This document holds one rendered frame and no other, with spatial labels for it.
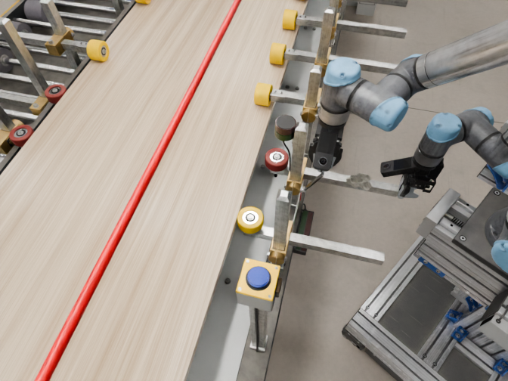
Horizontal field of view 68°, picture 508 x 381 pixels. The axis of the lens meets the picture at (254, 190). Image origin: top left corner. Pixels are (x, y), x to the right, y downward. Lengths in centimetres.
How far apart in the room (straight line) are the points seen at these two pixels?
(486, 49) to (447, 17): 319
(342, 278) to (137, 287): 124
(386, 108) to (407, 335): 120
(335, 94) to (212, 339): 85
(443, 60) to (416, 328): 126
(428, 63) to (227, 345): 98
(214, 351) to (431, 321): 100
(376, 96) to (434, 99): 224
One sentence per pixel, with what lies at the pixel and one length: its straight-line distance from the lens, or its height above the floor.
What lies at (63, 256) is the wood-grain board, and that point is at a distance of 122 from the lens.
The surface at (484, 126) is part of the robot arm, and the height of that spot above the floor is 116.
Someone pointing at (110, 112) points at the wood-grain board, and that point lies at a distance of 154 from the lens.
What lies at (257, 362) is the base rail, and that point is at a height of 70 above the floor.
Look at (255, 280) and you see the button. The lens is 71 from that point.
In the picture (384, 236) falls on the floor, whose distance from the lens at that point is 224.
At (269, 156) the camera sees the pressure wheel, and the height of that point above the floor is 91.
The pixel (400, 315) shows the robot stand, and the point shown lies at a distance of 186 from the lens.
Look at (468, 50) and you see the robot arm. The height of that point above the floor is 145.
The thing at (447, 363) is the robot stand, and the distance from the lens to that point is 187.
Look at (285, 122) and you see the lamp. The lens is 109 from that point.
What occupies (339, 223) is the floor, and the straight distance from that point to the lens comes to 222.
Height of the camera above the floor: 189
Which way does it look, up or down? 56 degrees down
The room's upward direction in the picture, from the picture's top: 1 degrees counter-clockwise
